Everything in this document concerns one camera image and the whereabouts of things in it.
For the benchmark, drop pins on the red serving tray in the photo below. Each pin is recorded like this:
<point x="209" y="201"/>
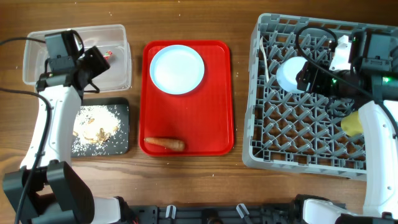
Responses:
<point x="203" y="118"/>

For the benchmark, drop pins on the red snack wrapper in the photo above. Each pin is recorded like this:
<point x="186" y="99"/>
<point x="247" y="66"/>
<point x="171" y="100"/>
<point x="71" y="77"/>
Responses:
<point x="107" y="55"/>

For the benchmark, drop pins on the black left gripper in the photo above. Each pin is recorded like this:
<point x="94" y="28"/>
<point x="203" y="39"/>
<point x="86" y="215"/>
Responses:
<point x="94" y="62"/>

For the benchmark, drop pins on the grey dishwasher rack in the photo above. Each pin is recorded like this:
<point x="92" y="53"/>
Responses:
<point x="299" y="132"/>

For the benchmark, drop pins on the orange carrot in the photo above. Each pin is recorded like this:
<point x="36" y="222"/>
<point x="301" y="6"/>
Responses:
<point x="172" y="144"/>

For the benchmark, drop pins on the light blue bowl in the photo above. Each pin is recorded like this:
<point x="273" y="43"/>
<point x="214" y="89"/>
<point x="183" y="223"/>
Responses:
<point x="287" y="73"/>

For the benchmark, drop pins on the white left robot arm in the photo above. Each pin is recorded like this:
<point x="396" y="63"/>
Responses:
<point x="46" y="189"/>

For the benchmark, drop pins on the black tray bin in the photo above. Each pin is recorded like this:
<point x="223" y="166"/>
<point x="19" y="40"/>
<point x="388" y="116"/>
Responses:
<point x="121" y="130"/>

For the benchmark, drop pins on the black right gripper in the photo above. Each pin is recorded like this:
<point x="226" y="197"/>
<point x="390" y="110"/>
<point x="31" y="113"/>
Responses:
<point x="308" y="80"/>

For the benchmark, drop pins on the light blue plate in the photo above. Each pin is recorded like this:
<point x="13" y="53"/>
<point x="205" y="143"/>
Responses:
<point x="177" y="69"/>

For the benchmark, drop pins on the rice and peanut leftovers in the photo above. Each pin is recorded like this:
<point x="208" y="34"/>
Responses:
<point x="96" y="127"/>

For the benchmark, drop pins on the yellow cup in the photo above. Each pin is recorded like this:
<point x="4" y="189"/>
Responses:
<point x="351" y="124"/>

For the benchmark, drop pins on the clear plastic bin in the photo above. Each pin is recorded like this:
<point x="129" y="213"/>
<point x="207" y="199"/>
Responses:
<point x="107" y="38"/>

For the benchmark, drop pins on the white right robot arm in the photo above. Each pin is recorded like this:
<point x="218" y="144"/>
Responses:
<point x="378" y="121"/>

